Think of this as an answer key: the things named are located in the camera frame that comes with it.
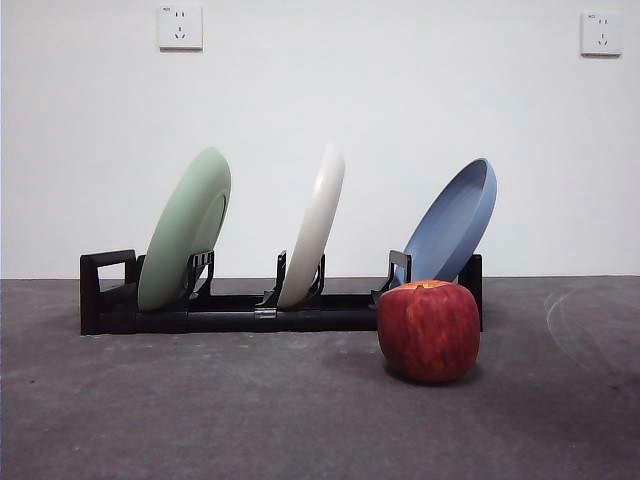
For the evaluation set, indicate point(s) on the red apple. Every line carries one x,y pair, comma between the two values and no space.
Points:
427,332

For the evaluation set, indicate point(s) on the green plate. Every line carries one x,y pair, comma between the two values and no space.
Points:
175,225

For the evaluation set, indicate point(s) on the white plate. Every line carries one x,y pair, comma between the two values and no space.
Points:
315,225

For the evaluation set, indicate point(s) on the black plate rack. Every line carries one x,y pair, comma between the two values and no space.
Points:
225,317

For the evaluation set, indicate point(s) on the blue plate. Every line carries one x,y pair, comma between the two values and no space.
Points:
450,225

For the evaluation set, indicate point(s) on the white wall socket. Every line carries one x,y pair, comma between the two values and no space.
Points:
181,27
602,33

